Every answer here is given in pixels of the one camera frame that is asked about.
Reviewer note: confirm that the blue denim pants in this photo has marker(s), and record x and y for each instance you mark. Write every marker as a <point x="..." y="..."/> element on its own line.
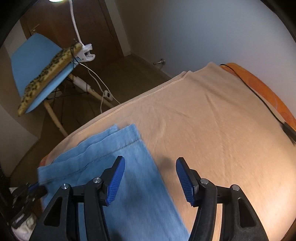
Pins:
<point x="138" y="185"/>

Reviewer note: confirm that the white crumpled cloth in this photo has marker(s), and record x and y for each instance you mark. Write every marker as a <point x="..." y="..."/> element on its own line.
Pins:
<point x="25" y="228"/>

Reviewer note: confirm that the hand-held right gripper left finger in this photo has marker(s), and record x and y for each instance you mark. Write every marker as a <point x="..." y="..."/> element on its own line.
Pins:
<point x="114" y="180"/>

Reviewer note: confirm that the orange printed bed sheet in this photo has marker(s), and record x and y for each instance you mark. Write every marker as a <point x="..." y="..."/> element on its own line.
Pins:
<point x="266" y="90"/>

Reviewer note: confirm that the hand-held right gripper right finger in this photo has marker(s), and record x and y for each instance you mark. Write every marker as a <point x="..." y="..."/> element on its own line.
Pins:
<point x="186" y="183"/>

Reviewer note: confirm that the metal door stopper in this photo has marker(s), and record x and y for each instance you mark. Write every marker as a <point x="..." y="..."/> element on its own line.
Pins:
<point x="161" y="62"/>

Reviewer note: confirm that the beige fleece blanket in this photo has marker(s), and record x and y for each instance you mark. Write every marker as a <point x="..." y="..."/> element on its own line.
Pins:
<point x="196" y="115"/>

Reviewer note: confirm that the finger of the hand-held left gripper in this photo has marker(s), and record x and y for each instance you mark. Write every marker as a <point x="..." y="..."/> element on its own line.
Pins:
<point x="37" y="187"/>

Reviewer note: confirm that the leopard print cushion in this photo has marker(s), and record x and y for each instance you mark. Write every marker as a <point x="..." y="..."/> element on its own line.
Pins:
<point x="46" y="74"/>

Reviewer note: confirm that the blue chair with wooden legs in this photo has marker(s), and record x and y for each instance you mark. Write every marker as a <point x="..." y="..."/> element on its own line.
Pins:
<point x="34" y="58"/>

